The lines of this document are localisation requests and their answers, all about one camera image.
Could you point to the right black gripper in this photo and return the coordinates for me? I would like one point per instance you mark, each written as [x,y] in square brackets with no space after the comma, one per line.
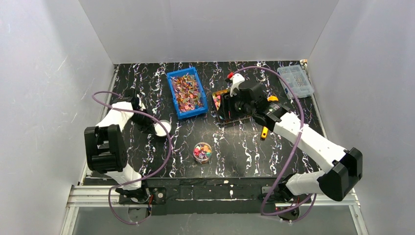
[231,105]

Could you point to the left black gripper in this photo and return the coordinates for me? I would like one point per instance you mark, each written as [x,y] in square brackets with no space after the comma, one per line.
[146,124]

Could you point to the gold tray of star candies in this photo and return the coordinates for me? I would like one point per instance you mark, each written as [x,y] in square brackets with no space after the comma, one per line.
[221,105]

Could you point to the blue plastic candy bin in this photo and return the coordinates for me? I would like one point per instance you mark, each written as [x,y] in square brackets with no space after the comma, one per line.
[188,94]

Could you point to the white round jar lid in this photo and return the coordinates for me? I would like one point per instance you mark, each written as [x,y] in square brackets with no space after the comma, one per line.
[162,128]

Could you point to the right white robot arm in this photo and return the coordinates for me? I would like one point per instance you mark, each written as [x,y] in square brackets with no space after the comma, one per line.
[340,169]

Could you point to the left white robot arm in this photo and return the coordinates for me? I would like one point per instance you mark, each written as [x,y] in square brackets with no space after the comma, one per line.
[106,152]

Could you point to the clear plastic organizer box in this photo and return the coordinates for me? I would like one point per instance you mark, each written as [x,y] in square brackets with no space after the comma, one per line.
[297,80]

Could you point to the clear round plastic jar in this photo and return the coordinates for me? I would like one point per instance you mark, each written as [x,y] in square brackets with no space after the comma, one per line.
[202,152]

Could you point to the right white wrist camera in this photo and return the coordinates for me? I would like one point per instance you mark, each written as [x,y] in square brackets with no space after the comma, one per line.
[235,79]

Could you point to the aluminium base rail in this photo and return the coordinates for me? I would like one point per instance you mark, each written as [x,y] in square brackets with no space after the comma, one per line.
[93,210]

